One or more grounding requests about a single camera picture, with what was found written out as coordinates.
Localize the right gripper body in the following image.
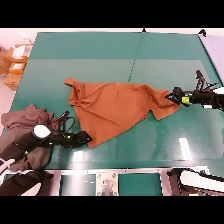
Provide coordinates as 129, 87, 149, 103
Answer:
165, 86, 193, 107

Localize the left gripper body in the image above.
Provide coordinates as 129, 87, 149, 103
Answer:
61, 130, 94, 150

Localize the orange shirt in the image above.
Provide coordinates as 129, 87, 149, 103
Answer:
64, 78, 182, 150

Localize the grey-brown garment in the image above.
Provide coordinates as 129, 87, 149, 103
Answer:
0, 103, 56, 173

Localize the brown cardboard box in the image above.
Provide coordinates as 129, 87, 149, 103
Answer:
0, 47, 30, 92

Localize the silver frame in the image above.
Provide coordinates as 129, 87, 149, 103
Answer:
0, 166, 224, 197

